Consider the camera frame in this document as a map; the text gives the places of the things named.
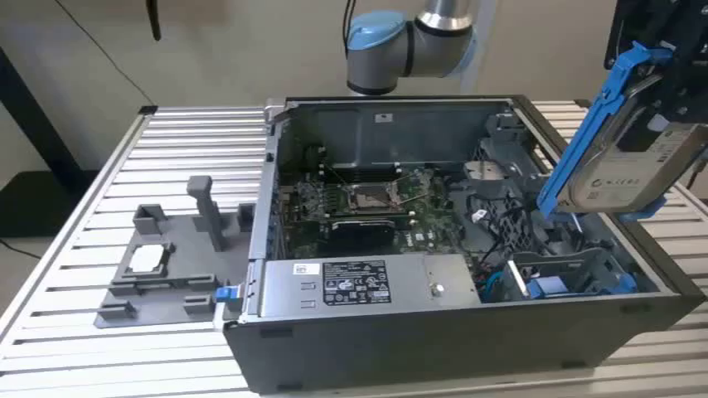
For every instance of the hard disk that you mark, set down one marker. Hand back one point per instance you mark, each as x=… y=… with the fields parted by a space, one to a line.
x=613 y=178

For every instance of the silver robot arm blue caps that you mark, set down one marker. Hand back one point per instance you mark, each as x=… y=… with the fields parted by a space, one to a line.
x=387 y=54

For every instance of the metal disk bay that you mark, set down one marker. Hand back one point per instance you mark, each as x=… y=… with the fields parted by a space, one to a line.
x=585 y=265

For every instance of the empty blue disk carrier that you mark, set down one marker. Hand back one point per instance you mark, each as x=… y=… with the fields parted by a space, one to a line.
x=544 y=288

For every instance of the green motherboard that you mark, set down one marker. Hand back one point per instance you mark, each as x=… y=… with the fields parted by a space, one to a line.
x=436 y=232

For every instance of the CPU socket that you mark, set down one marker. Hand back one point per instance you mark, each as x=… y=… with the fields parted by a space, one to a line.
x=368 y=201

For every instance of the thin metal locking lever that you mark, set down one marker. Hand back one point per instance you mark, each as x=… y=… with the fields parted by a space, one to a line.
x=337 y=175

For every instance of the silver power supply unit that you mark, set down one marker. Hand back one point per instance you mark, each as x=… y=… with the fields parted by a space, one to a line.
x=409 y=286

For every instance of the dark grey PC case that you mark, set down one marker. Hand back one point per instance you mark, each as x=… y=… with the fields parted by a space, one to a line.
x=387 y=352

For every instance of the blue case latch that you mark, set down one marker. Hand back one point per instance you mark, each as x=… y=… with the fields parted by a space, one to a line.
x=223 y=294

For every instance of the grey parts rack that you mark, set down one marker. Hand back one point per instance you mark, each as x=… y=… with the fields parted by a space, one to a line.
x=183 y=248

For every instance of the silver CPU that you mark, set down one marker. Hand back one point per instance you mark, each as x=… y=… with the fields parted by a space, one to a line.
x=148 y=259

